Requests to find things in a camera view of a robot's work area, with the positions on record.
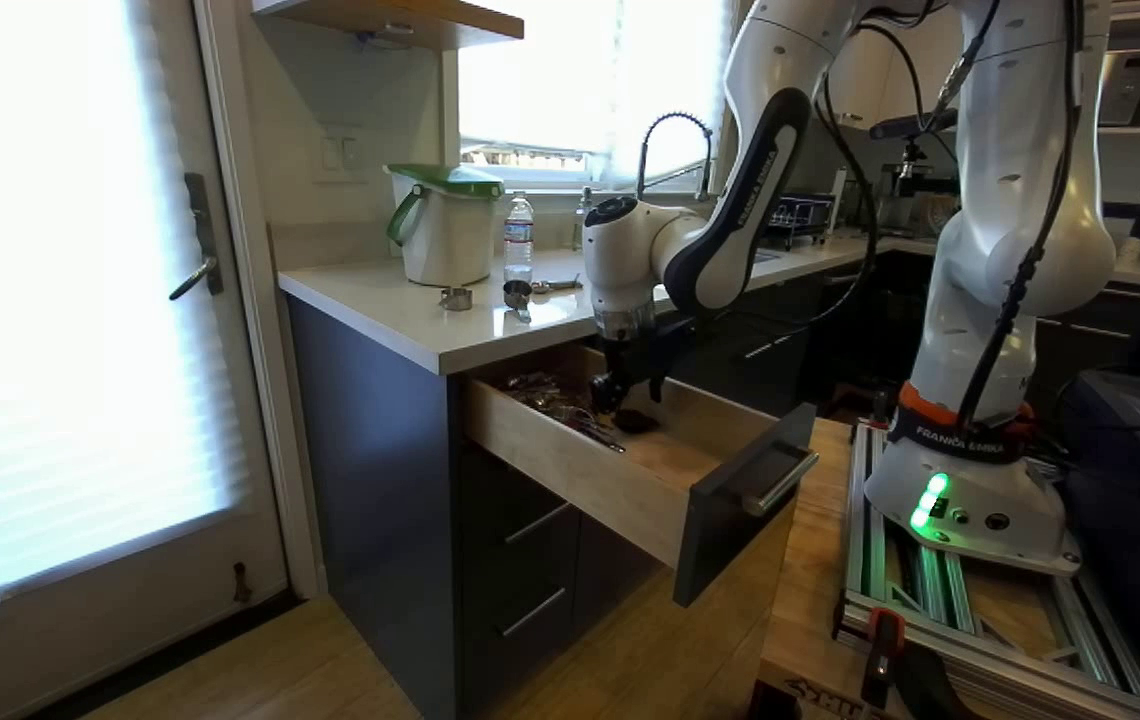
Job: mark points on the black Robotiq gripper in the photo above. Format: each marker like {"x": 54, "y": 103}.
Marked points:
{"x": 648, "y": 348}

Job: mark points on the wooden drawer dark front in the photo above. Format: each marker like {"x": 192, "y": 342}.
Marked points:
{"x": 593, "y": 481}

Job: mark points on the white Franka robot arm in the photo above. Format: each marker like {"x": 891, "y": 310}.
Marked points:
{"x": 995, "y": 264}

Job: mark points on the dark counter base cabinet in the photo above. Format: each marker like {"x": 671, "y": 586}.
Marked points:
{"x": 780, "y": 333}

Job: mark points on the dark kitchen island cabinet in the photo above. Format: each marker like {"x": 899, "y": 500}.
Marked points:
{"x": 371, "y": 533}

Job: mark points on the bright kitchen window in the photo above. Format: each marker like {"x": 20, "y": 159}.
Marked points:
{"x": 552, "y": 81}

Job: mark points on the wide steel measuring cup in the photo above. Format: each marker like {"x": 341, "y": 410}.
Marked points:
{"x": 535, "y": 389}

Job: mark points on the clear glass bottle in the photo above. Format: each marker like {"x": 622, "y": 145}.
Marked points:
{"x": 583, "y": 223}

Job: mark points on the clear plastic water bottle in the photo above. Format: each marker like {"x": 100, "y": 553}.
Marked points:
{"x": 523, "y": 242}

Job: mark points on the white electric kettle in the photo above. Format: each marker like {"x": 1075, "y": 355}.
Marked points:
{"x": 451, "y": 225}

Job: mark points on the black countertop appliance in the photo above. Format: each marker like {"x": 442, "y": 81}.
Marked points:
{"x": 801, "y": 216}

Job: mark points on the black arched faucet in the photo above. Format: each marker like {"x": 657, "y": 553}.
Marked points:
{"x": 673, "y": 119}

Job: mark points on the red black clamp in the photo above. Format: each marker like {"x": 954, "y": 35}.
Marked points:
{"x": 880, "y": 660}

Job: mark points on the small door floor bolt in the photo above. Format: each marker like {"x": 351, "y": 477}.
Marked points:
{"x": 241, "y": 586}

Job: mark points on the white door with blinds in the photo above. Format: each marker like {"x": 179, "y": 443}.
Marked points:
{"x": 72, "y": 333}

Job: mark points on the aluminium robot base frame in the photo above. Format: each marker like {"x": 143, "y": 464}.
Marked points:
{"x": 891, "y": 586}

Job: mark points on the white wall outlet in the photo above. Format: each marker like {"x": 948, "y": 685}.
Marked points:
{"x": 344, "y": 154}

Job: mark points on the black camera on stand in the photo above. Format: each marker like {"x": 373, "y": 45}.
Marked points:
{"x": 915, "y": 124}

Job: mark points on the wooden wall shelf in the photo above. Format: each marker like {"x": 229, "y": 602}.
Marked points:
{"x": 393, "y": 16}

